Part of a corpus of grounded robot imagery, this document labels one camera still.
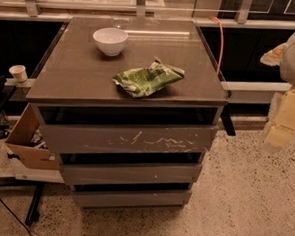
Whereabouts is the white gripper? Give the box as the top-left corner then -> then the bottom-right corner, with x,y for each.
260,33 -> 295,149

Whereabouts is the grey top drawer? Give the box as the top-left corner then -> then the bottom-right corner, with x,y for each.
40,124 -> 218,154

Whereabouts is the brown cardboard box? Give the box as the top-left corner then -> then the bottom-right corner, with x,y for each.
6,105 -> 59,171

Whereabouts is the black stand leg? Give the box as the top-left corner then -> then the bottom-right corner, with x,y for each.
25,183 -> 44,226

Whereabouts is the orange cable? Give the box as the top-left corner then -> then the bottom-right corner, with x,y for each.
205,15 -> 227,77

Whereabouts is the white ceramic bowl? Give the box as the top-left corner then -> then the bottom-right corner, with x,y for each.
92,27 -> 129,57

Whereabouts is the green snack bag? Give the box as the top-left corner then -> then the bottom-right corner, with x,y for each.
113,58 -> 184,98

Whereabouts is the grey middle drawer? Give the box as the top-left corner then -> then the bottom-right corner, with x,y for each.
60,163 -> 202,185

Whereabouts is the grey drawer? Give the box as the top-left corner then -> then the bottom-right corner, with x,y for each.
60,163 -> 202,185
73,189 -> 192,208
40,124 -> 218,154

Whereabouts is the grey bottom drawer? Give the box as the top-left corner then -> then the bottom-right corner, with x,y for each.
73,189 -> 192,208

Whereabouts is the white paper cup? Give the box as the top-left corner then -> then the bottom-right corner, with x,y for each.
9,65 -> 28,83

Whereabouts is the grey drawer cabinet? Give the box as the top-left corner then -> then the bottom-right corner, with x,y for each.
19,10 -> 234,219

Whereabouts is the black floor cable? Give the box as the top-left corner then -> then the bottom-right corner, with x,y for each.
0,179 -> 37,236

